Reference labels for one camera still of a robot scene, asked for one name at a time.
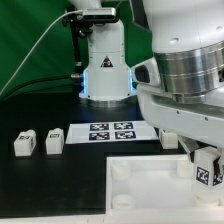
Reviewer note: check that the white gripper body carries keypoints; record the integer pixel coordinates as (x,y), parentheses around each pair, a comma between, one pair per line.
(203,122)

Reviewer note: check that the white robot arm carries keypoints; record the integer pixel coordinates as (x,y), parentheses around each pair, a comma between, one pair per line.
(181,87)

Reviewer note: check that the white square tabletop part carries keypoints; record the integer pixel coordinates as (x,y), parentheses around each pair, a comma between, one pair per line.
(148,190)

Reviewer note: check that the grey camera on stand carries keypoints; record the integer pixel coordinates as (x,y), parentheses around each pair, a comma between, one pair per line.
(99,15)

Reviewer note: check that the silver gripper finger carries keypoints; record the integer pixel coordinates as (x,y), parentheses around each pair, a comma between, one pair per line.
(189,145)
(220,166)

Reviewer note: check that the black camera stand pole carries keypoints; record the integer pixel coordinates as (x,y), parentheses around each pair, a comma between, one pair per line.
(79,30)

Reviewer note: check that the white sheet with markers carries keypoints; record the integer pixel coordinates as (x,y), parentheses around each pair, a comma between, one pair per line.
(110,132)

